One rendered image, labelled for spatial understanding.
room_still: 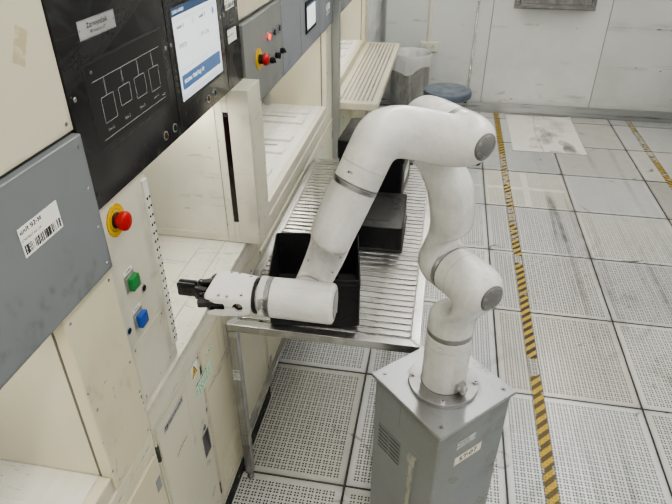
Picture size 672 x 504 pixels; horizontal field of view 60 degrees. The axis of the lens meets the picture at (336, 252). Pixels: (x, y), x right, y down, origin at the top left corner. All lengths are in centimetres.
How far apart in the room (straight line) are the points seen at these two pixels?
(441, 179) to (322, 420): 154
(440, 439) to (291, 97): 226
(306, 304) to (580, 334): 221
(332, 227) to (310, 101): 225
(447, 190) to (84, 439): 90
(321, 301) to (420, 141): 36
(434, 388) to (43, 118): 111
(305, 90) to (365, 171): 225
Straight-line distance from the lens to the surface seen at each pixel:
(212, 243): 205
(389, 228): 212
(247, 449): 226
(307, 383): 270
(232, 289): 120
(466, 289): 134
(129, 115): 126
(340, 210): 109
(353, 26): 471
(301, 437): 250
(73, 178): 109
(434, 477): 167
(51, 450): 143
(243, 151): 186
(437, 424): 156
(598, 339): 320
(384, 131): 107
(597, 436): 272
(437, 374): 157
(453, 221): 127
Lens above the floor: 192
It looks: 33 degrees down
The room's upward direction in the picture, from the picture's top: straight up
